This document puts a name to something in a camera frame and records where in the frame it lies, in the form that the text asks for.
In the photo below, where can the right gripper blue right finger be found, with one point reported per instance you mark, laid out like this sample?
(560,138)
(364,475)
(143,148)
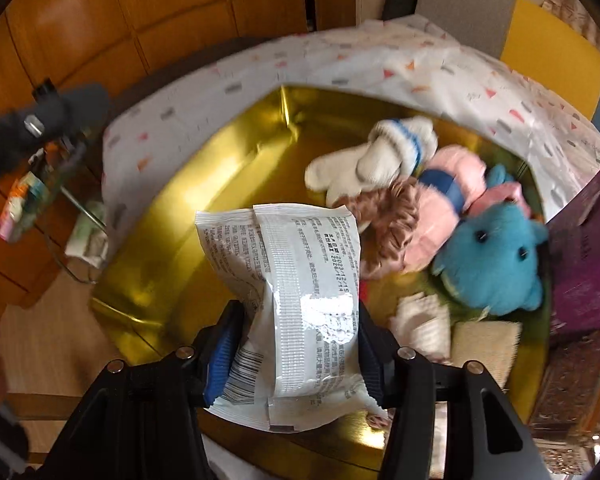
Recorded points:
(376,349)

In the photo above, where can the gold ornate tissue box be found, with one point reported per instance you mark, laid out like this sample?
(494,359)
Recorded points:
(565,423)

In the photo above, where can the patterned white tablecloth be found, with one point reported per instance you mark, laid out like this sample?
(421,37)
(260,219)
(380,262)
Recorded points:
(406,61)

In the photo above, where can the multicolour sofa backrest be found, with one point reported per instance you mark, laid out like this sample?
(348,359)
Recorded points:
(524,36)

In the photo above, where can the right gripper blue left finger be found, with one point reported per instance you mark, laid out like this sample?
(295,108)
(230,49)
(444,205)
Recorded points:
(220,350)

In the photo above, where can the purple tissue box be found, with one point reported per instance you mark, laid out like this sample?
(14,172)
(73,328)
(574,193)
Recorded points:
(575,263)

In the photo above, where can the white blue striped sock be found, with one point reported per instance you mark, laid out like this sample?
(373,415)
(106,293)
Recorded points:
(394,148)

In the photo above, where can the pink plush toy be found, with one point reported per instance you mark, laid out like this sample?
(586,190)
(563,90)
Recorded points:
(454,184)

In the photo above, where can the brown knit plush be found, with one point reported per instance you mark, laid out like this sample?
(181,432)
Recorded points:
(392,214)

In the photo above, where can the blue plush bear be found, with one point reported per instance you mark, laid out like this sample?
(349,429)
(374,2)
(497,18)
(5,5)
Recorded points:
(491,260)

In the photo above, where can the white printed wipes packet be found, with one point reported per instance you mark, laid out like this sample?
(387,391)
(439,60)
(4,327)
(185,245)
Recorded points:
(295,269)

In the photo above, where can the beige towel cloth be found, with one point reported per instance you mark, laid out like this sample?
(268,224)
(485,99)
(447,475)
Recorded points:
(492,343)

